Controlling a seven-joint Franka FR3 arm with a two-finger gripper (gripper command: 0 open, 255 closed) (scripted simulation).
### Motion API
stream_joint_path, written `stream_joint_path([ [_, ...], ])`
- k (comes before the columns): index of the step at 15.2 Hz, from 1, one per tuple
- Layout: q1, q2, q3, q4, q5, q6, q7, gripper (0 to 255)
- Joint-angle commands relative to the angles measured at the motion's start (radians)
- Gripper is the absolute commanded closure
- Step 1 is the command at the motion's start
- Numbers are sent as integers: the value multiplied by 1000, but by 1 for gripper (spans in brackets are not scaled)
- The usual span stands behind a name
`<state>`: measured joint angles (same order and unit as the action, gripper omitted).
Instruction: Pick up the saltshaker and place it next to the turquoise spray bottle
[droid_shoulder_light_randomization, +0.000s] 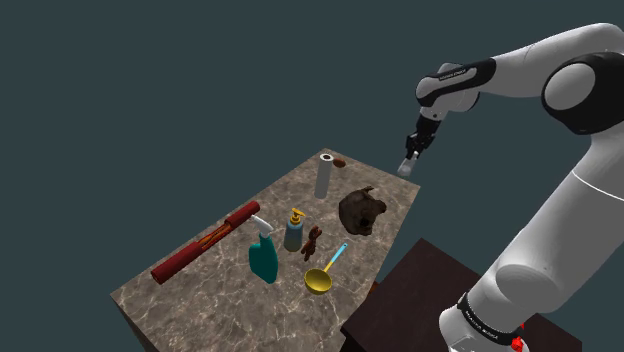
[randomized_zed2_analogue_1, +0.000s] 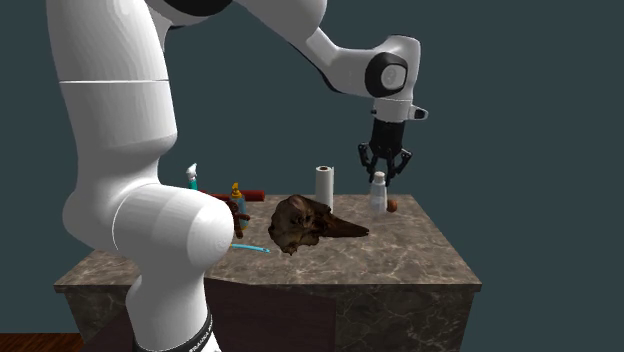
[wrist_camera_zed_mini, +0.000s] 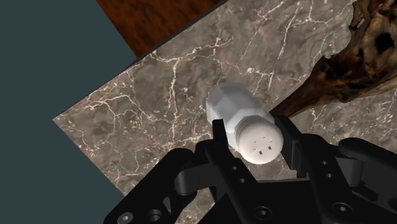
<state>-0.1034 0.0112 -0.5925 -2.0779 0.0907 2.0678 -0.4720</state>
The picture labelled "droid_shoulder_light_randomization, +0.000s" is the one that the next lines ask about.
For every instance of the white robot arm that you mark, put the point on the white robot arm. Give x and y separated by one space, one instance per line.
560 234

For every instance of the dark brown animal figure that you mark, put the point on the dark brown animal figure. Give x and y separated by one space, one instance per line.
360 210

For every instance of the teal spray bottle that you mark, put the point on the teal spray bottle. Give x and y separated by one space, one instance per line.
264 261

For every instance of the red rolling pin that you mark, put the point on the red rolling pin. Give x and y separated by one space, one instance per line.
195 246

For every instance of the white paper towel roll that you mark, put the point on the white paper towel roll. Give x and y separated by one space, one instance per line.
323 178

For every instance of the small grey cylinder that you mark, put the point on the small grey cylinder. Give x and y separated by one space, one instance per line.
405 167

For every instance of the soap dispenser with yellow pump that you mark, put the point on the soap dispenser with yellow pump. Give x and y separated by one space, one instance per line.
293 236

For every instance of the small brown round object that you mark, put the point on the small brown round object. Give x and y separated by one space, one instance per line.
340 163

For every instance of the small brown teddy figure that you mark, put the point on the small brown teddy figure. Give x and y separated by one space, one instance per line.
311 242

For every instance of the dark robot stand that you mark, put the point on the dark robot stand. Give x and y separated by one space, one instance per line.
414 297

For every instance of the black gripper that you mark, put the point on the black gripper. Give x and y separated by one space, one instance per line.
425 130

